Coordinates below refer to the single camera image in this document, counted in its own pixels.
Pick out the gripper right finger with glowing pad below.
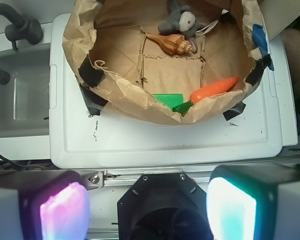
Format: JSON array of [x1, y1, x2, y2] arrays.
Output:
[[206, 163, 300, 240]]

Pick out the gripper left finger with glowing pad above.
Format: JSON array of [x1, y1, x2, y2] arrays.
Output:
[[0, 170, 90, 240]]

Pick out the orange toy carrot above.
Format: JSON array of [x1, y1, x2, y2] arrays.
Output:
[[172, 77, 239, 115]]

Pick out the white plastic tray lid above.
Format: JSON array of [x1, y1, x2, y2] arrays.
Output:
[[49, 13, 298, 170]]

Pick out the grey sink basin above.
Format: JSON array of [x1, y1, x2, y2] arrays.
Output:
[[0, 43, 50, 138]]

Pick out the green plastic block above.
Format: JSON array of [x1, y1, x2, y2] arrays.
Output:
[[153, 93, 183, 110]]

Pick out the brown paper bag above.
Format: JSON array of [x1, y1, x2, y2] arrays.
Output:
[[63, 0, 271, 126]]

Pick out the blue tape piece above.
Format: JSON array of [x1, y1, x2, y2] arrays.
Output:
[[252, 24, 274, 71]]

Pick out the black faucet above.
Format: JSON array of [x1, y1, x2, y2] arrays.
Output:
[[0, 3, 43, 85]]

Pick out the brown conch shell toy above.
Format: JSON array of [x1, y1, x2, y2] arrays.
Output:
[[145, 32, 196, 55]]

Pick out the grey plush mouse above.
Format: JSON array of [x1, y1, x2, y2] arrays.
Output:
[[158, 0, 206, 53]]

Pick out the aluminium frame rail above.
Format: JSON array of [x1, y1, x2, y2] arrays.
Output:
[[79, 168, 213, 190]]

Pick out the black cable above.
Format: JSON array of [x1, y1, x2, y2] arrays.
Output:
[[0, 147, 50, 171]]

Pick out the black octagonal mount plate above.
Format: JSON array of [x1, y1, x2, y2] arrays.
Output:
[[117, 173, 214, 240]]

